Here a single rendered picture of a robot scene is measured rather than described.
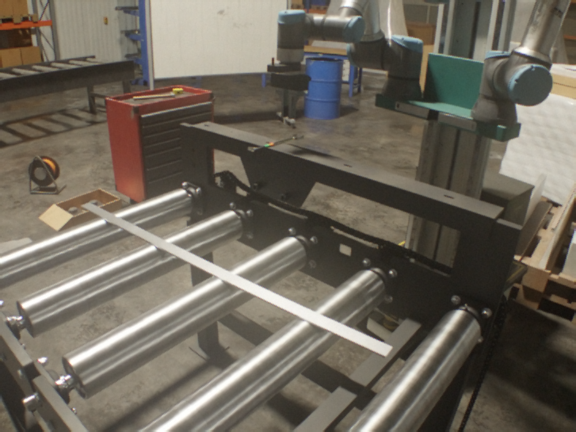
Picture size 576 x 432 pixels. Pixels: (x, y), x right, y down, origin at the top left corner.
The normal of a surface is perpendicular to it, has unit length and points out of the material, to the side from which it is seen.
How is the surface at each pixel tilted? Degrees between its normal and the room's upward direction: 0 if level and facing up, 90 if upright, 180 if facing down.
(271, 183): 90
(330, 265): 90
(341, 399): 0
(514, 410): 0
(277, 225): 90
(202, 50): 90
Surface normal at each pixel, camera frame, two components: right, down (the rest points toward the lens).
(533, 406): 0.04, -0.89
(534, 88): 0.00, 0.53
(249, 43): 0.44, 0.42
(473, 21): -0.76, 0.27
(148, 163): 0.77, 0.32
